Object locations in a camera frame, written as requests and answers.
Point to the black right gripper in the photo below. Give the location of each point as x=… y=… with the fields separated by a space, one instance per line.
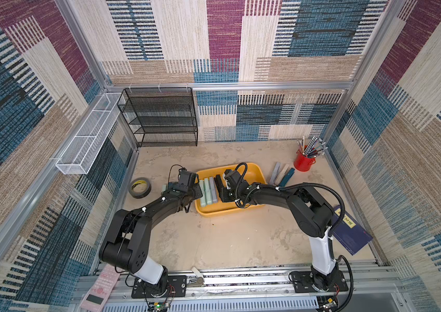
x=222 y=189

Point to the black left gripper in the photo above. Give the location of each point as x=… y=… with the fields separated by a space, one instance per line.
x=199 y=192

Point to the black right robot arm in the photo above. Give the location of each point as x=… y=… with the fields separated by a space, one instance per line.
x=312 y=213

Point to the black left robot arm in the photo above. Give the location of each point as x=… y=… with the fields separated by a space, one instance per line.
x=126 y=244

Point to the black yellow tape roll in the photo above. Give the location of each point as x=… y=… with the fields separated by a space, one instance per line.
x=140 y=188

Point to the red pen holder cup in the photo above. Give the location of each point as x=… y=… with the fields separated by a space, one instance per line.
x=303 y=163

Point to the dark blue booklet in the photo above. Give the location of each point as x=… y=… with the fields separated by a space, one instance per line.
x=352 y=235

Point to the pink calculator device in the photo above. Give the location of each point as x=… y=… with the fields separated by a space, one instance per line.
x=98 y=295

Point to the black wire mesh shelf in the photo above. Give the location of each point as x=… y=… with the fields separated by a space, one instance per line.
x=160 y=117

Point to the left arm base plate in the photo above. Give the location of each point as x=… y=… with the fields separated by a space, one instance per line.
x=169 y=287

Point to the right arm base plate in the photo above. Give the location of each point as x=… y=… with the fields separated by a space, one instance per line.
x=310 y=281

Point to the white wire mesh basket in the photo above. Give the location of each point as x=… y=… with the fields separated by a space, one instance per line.
x=83 y=149

